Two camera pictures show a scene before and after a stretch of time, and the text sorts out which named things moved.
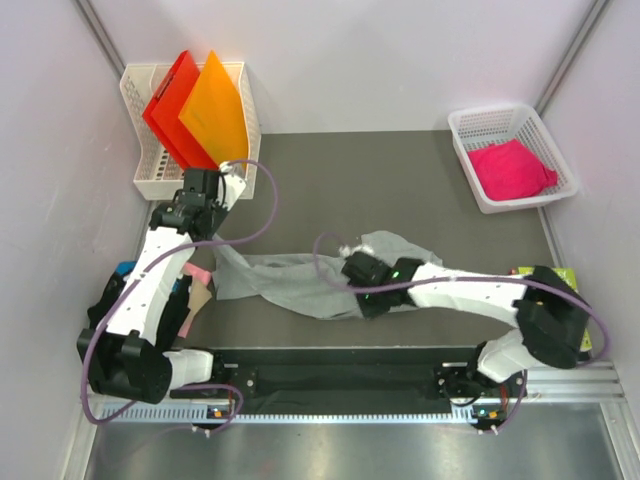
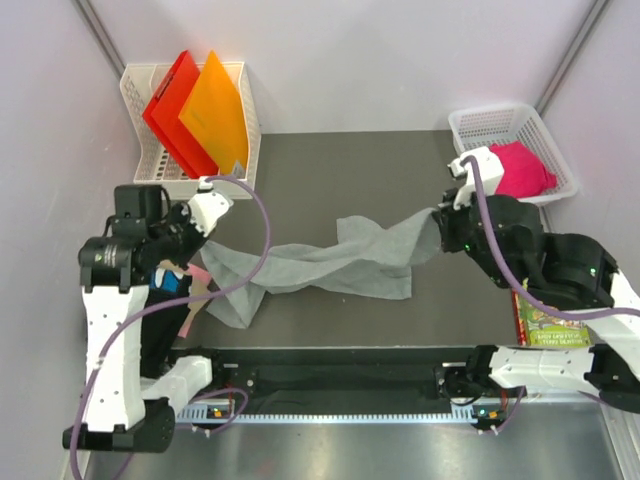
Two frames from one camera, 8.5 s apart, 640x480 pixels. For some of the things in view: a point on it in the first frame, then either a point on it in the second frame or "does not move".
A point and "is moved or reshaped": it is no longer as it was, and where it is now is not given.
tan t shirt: (199, 295) does not move
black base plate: (333, 379) does not move
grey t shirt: (300, 286) is moved or reshaped
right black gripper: (370, 310) -> (446, 217)
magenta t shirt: (508, 171) does not move
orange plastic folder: (216, 115) does not move
